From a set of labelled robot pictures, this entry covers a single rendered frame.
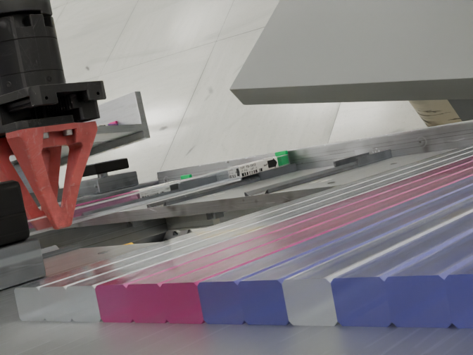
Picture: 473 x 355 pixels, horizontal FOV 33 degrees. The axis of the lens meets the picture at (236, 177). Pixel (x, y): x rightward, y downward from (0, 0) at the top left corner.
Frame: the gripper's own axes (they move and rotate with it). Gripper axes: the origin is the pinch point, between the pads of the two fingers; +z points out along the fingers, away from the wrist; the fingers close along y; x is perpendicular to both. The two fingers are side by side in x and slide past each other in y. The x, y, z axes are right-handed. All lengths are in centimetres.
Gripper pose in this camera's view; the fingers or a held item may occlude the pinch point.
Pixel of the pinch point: (51, 218)
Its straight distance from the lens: 60.1
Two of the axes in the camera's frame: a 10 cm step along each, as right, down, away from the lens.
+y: 7.5, -1.1, -6.5
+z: 1.8, 9.8, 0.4
